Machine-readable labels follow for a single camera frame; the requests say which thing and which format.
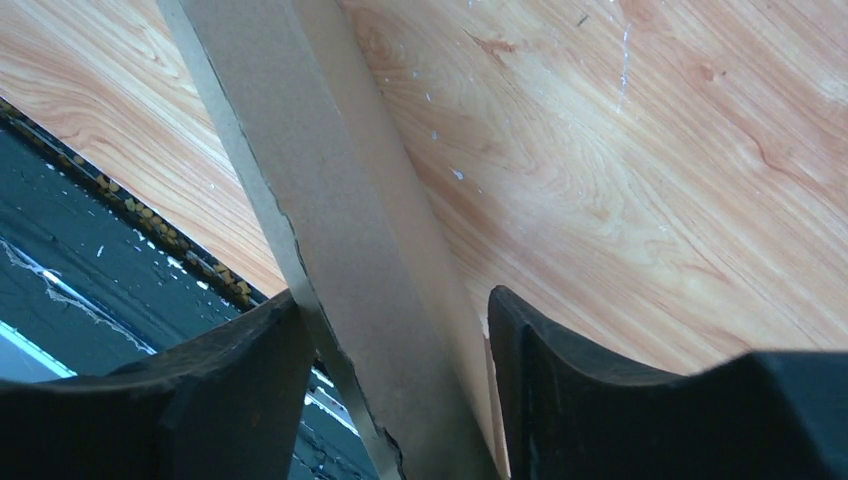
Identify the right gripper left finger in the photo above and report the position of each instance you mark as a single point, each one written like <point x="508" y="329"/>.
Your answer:
<point x="225" y="405"/>

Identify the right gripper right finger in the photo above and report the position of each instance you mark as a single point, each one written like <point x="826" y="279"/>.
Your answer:
<point x="574" y="409"/>

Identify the brown cardboard box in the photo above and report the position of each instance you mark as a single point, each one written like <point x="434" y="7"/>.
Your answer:
<point x="307" y="131"/>

